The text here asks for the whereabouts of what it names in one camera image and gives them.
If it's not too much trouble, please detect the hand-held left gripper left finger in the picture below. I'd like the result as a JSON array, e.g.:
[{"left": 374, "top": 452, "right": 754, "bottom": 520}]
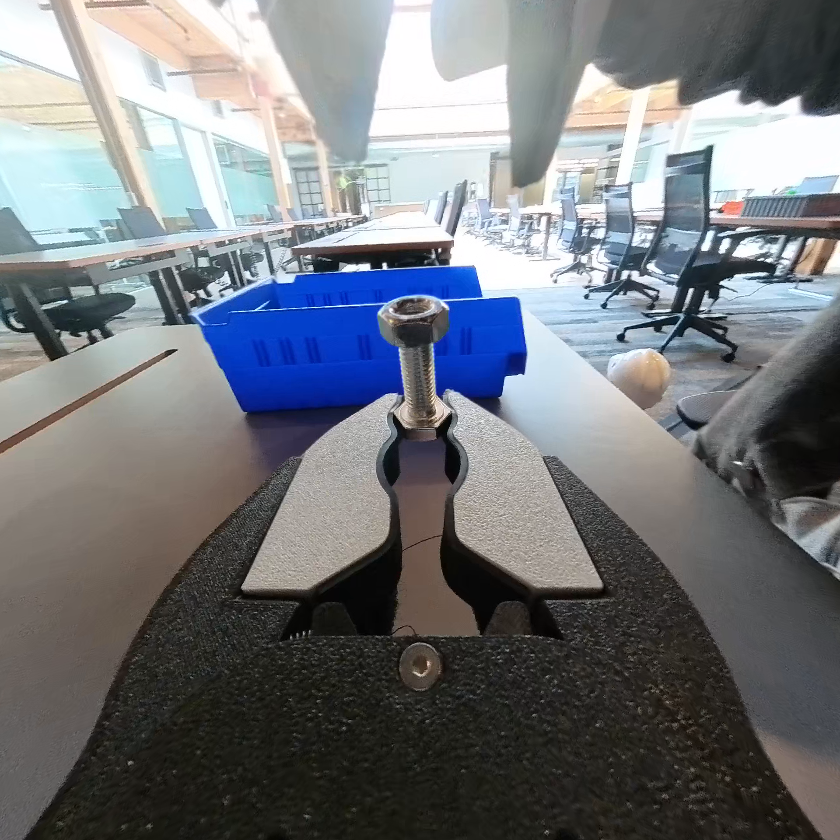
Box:
[{"left": 240, "top": 392, "right": 403, "bottom": 599}]

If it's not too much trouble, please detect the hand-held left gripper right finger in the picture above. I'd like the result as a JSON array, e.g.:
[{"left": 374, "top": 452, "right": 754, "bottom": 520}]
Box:
[{"left": 440, "top": 390, "right": 606, "bottom": 601}]

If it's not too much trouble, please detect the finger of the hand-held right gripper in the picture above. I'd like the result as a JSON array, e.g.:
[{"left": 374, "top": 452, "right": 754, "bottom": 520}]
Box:
[
  {"left": 255, "top": 0, "right": 396, "bottom": 165},
  {"left": 430, "top": 0, "right": 596, "bottom": 190}
]

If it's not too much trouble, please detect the blue plastic bin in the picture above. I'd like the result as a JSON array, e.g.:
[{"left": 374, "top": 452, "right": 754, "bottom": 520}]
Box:
[{"left": 190, "top": 265, "right": 528, "bottom": 414}]

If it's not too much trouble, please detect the steel hex bolt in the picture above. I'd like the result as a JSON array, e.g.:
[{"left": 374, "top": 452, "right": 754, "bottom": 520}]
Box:
[{"left": 392, "top": 341, "right": 454, "bottom": 442}]

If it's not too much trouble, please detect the black mesh office chair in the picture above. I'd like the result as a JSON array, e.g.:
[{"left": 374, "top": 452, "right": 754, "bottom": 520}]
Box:
[
  {"left": 676, "top": 367, "right": 762, "bottom": 431},
  {"left": 617, "top": 146, "right": 778, "bottom": 363},
  {"left": 0, "top": 206, "right": 137, "bottom": 342},
  {"left": 550, "top": 196, "right": 595, "bottom": 284},
  {"left": 584, "top": 182, "right": 660, "bottom": 311},
  {"left": 118, "top": 206, "right": 227, "bottom": 306}
]

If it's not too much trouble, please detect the white round object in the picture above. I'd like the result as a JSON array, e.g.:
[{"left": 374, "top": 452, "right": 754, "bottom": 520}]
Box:
[{"left": 607, "top": 348, "right": 672, "bottom": 409}]

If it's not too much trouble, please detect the black plastic crate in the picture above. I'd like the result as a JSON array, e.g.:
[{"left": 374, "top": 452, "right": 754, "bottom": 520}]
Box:
[{"left": 740, "top": 193, "right": 840, "bottom": 219}]

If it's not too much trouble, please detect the person's grey denim jacket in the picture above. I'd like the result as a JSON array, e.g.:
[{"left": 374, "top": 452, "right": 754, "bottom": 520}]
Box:
[{"left": 692, "top": 305, "right": 840, "bottom": 581}]

